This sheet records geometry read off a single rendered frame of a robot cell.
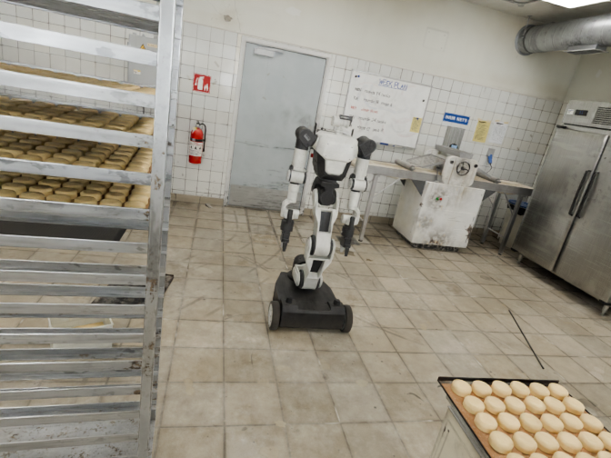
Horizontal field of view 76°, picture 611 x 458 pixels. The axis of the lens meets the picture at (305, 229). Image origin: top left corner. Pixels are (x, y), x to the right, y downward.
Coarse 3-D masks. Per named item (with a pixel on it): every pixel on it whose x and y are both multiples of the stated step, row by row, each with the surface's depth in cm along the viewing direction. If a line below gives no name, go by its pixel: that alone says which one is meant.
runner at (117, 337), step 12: (0, 336) 98; (12, 336) 99; (24, 336) 100; (36, 336) 101; (48, 336) 101; (60, 336) 102; (72, 336) 103; (84, 336) 104; (96, 336) 105; (108, 336) 106; (120, 336) 106; (132, 336) 107
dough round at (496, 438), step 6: (492, 432) 91; (498, 432) 91; (492, 438) 89; (498, 438) 90; (504, 438) 90; (492, 444) 89; (498, 444) 88; (504, 444) 88; (510, 444) 88; (498, 450) 88; (504, 450) 87; (510, 450) 88
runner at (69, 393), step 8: (0, 392) 103; (8, 392) 104; (16, 392) 105; (24, 392) 105; (32, 392) 106; (40, 392) 106; (48, 392) 107; (56, 392) 108; (64, 392) 108; (72, 392) 109; (80, 392) 109; (88, 392) 110; (96, 392) 111; (104, 392) 111; (112, 392) 112; (120, 392) 113; (128, 392) 113; (136, 392) 114; (0, 400) 104; (8, 400) 105
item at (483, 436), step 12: (444, 384) 107; (456, 396) 104; (516, 396) 108; (552, 396) 111; (468, 420) 96; (480, 432) 93; (504, 432) 94; (528, 432) 96; (588, 432) 100; (492, 456) 87; (504, 456) 87; (528, 456) 89
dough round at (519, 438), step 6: (516, 432) 92; (522, 432) 93; (516, 438) 90; (522, 438) 91; (528, 438) 91; (516, 444) 90; (522, 444) 89; (528, 444) 89; (534, 444) 90; (522, 450) 89; (528, 450) 88; (534, 450) 89
